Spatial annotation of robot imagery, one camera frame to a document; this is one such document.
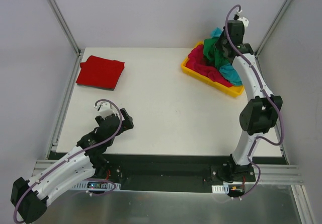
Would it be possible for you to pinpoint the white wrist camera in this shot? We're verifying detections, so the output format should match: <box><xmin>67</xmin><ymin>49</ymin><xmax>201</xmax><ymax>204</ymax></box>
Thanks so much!
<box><xmin>233</xmin><ymin>10</ymin><xmax>249</xmax><ymax>29</ymax></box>
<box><xmin>95</xmin><ymin>102</ymin><xmax>114</xmax><ymax>118</ymax></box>

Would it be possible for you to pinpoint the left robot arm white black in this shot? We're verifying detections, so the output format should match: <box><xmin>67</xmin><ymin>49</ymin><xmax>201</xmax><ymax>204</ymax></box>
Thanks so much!
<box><xmin>10</xmin><ymin>106</ymin><xmax>134</xmax><ymax>223</ymax></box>

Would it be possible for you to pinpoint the right aluminium side rail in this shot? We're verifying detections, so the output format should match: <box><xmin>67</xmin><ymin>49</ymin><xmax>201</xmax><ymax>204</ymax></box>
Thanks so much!
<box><xmin>254</xmin><ymin>55</ymin><xmax>290</xmax><ymax>164</ymax></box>

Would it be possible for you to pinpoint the green t shirt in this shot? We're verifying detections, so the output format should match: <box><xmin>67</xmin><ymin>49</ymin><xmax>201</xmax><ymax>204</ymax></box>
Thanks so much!
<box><xmin>203</xmin><ymin>37</ymin><xmax>229</xmax><ymax>70</ymax></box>

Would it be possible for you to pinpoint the left white cable duct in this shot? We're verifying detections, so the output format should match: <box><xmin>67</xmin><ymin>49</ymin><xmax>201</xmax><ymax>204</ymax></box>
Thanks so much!
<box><xmin>71</xmin><ymin>180</ymin><xmax>121</xmax><ymax>191</ymax></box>

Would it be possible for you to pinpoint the yellow plastic bin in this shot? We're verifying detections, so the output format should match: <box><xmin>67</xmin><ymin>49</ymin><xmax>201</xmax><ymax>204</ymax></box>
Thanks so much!
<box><xmin>181</xmin><ymin>41</ymin><xmax>245</xmax><ymax>98</ymax></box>

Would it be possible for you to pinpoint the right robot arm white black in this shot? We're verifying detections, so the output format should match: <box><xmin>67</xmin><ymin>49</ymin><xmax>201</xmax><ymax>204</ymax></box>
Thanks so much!
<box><xmin>215</xmin><ymin>20</ymin><xmax>283</xmax><ymax>183</ymax></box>

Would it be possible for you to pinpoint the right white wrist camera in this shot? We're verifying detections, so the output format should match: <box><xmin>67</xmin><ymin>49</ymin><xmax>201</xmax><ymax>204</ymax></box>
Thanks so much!
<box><xmin>233</xmin><ymin>10</ymin><xmax>249</xmax><ymax>29</ymax></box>

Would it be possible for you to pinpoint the magenta t shirt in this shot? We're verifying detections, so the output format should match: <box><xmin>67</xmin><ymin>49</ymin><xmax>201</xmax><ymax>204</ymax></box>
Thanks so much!
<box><xmin>186</xmin><ymin>44</ymin><xmax>233</xmax><ymax>88</ymax></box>

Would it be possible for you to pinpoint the aluminium frame post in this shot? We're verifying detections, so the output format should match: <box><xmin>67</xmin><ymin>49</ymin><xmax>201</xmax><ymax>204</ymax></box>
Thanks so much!
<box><xmin>47</xmin><ymin>0</ymin><xmax>81</xmax><ymax>55</ymax></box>
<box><xmin>255</xmin><ymin>0</ymin><xmax>294</xmax><ymax>57</ymax></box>

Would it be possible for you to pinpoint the left aluminium side rail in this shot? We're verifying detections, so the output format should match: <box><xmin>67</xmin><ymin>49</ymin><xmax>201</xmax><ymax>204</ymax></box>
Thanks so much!
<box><xmin>45</xmin><ymin>49</ymin><xmax>85</xmax><ymax>160</ymax></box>

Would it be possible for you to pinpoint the aluminium side rail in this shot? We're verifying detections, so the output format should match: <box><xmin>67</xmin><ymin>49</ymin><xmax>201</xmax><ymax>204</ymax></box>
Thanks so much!
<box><xmin>254</xmin><ymin>55</ymin><xmax>290</xmax><ymax>164</ymax></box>
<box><xmin>45</xmin><ymin>49</ymin><xmax>85</xmax><ymax>160</ymax></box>

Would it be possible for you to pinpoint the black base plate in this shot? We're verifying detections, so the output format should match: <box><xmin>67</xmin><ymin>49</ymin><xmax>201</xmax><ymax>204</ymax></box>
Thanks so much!
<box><xmin>47</xmin><ymin>152</ymin><xmax>289</xmax><ymax>192</ymax></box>

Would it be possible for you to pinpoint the white cable duct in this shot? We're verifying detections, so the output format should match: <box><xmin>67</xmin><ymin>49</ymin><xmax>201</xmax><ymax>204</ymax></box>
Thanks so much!
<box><xmin>211</xmin><ymin>184</ymin><xmax>245</xmax><ymax>194</ymax></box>
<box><xmin>71</xmin><ymin>180</ymin><xmax>121</xmax><ymax>191</ymax></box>

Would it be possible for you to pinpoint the front aluminium rail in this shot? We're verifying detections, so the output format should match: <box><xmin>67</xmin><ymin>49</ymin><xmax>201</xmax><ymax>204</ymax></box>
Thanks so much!
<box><xmin>32</xmin><ymin>160</ymin><xmax>304</xmax><ymax>185</ymax></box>

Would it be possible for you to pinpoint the right white cable duct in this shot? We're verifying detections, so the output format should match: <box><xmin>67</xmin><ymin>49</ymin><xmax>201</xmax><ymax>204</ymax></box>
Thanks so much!
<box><xmin>211</xmin><ymin>184</ymin><xmax>245</xmax><ymax>194</ymax></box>

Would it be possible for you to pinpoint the folded red t shirt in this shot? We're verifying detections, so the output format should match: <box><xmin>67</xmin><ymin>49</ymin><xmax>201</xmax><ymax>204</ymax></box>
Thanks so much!
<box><xmin>76</xmin><ymin>55</ymin><xmax>125</xmax><ymax>91</ymax></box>

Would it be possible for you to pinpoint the teal t shirt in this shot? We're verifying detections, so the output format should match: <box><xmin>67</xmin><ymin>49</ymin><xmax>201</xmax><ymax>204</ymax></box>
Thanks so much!
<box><xmin>211</xmin><ymin>27</ymin><xmax>242</xmax><ymax>86</ymax></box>

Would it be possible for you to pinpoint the left aluminium frame post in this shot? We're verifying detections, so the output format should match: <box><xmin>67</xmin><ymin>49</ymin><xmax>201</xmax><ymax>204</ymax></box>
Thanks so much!
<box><xmin>47</xmin><ymin>0</ymin><xmax>81</xmax><ymax>55</ymax></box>

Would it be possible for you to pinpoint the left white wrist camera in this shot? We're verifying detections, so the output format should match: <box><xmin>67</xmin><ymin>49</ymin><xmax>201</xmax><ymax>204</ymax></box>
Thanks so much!
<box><xmin>95</xmin><ymin>102</ymin><xmax>114</xmax><ymax>118</ymax></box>

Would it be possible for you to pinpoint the right aluminium frame post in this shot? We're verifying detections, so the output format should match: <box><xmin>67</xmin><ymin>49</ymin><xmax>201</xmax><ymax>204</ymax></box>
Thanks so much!
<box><xmin>255</xmin><ymin>0</ymin><xmax>294</xmax><ymax>57</ymax></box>

